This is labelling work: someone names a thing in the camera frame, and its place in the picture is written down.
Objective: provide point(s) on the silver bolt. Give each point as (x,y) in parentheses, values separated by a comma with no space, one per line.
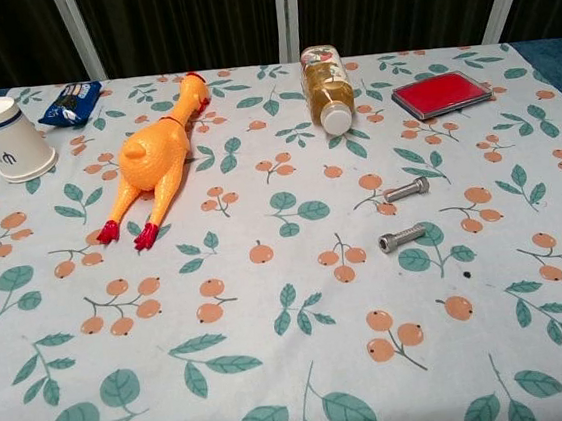
(404,235)
(409,189)

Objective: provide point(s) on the floral print white tablecloth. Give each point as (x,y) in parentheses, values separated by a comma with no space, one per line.
(292,320)

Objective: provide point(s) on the tea bottle with white cap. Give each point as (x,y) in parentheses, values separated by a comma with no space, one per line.
(328,90)

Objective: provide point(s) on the yellow rubber chicken toy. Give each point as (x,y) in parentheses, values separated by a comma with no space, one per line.
(152,153)

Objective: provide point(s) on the red ink pad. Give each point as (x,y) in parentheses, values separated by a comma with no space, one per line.
(442,93)

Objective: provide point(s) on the blue cookie snack packet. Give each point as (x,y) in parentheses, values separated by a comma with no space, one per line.
(71,104)

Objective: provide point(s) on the white paper cup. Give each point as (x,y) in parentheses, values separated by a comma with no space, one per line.
(12,143)

